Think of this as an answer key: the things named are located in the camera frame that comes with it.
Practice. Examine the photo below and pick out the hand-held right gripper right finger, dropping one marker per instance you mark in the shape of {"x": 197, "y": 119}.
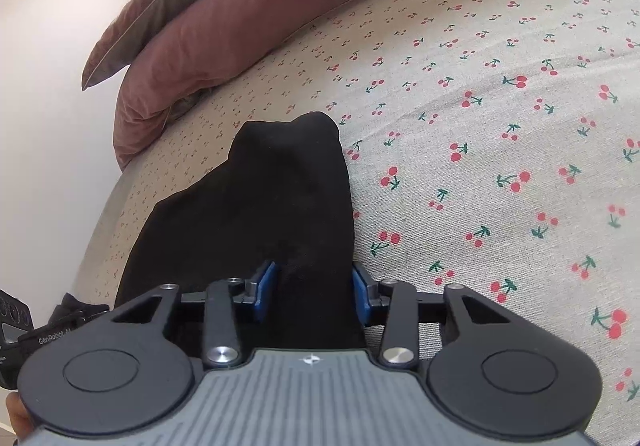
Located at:
{"x": 359, "y": 297}

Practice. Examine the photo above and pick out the black pants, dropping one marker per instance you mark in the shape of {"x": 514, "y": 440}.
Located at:
{"x": 260, "y": 206}

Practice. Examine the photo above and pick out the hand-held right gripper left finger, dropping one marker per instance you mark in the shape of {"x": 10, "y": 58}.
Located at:
{"x": 265, "y": 294}

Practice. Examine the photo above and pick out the person's left hand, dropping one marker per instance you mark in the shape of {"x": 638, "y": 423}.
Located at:
{"x": 17, "y": 416}

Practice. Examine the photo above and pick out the cherry print bed sheet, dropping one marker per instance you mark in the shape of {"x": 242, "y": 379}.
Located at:
{"x": 475, "y": 126}

